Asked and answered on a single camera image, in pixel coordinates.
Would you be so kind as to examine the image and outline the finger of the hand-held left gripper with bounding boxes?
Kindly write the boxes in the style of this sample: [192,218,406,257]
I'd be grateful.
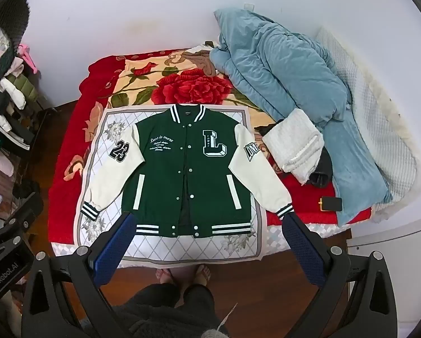
[0,191,44,249]

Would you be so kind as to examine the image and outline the white quilted mattress pad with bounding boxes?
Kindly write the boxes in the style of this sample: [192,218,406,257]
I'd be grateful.
[314,25,421,223]

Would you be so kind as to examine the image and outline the pile of clothes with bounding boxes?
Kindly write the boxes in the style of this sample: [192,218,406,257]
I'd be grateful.
[0,28,42,177]

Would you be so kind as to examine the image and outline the pink hanger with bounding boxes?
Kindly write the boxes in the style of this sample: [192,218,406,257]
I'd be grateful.
[18,42,38,73]

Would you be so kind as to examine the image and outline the person's right foot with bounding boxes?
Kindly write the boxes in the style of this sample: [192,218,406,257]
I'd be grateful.
[189,265,212,288]

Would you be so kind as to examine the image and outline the white folded towel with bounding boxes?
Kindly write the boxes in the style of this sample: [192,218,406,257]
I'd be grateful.
[263,108,325,185]

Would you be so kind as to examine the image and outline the person's foot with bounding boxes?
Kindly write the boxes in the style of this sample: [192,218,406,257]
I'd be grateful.
[189,265,212,288]
[155,268,179,287]

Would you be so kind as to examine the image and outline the dark cloth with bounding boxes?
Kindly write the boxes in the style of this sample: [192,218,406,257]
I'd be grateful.
[260,120,334,188]

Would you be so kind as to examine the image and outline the white quilted mat grey border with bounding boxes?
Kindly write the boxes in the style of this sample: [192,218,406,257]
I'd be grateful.
[51,106,267,264]

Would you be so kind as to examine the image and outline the white bedside cabinet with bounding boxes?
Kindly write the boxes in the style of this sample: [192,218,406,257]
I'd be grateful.
[348,223,421,289]

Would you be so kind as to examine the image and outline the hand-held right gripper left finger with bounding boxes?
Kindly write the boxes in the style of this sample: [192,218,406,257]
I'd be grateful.
[21,212,137,338]

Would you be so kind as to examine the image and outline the person's left foot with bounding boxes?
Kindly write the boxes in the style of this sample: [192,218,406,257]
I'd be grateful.
[155,268,179,287]

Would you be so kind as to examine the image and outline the person's legs in dark pants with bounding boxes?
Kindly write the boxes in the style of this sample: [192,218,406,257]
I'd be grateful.
[112,282,232,338]

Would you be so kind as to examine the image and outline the green white varsity jacket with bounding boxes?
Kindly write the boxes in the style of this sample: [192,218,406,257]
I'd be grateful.
[80,104,295,237]

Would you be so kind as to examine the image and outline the red floral blanket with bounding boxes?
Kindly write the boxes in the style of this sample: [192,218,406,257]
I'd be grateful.
[48,44,373,243]

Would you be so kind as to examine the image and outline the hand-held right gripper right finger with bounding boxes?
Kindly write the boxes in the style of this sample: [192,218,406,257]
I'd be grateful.
[282,213,408,338]

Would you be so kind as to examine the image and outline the blue duvet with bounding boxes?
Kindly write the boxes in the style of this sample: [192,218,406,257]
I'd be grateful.
[209,7,394,226]

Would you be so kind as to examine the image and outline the black phone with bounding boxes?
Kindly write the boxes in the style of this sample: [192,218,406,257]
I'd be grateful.
[319,196,343,212]

